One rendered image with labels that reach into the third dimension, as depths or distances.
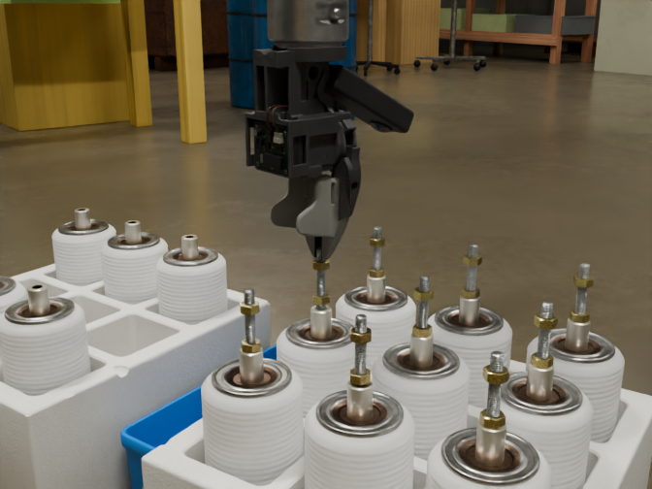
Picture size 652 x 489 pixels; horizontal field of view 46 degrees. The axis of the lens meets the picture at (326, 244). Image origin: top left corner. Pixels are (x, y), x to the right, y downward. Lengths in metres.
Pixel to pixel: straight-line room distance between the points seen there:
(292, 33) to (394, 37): 6.62
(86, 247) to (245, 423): 0.57
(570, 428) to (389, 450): 0.16
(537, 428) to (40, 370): 0.53
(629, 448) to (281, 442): 0.33
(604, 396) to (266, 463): 0.34
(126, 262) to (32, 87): 2.78
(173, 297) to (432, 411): 0.44
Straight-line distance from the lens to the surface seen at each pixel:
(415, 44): 7.38
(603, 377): 0.80
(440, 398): 0.73
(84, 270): 1.21
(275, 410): 0.70
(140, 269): 1.12
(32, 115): 3.86
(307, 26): 0.70
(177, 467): 0.74
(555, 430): 0.69
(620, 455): 0.80
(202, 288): 1.04
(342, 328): 0.82
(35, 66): 3.85
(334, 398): 0.69
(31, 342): 0.90
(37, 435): 0.88
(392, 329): 0.88
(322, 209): 0.74
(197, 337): 1.00
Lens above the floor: 0.59
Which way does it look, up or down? 18 degrees down
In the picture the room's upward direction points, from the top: straight up
